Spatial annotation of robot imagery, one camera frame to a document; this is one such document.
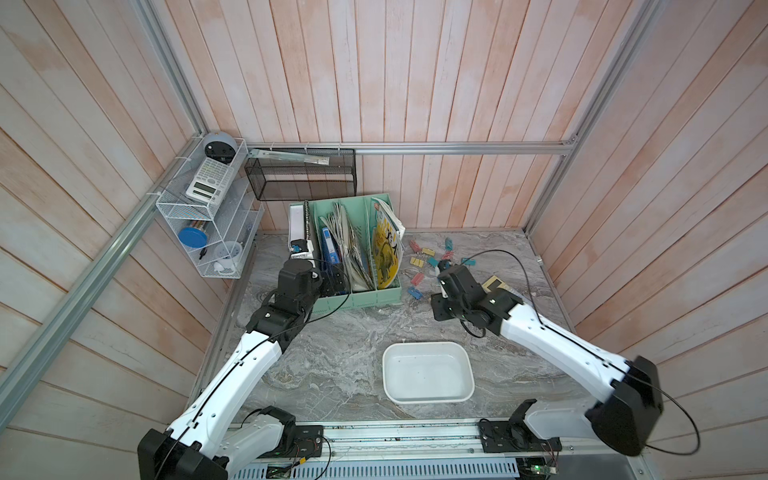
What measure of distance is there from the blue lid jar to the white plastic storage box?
59 cm

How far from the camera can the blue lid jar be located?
0.77m

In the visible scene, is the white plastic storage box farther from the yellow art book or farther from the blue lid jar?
the blue lid jar

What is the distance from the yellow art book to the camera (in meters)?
0.90

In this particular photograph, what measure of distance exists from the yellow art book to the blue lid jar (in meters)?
0.51

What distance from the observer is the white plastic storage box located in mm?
812
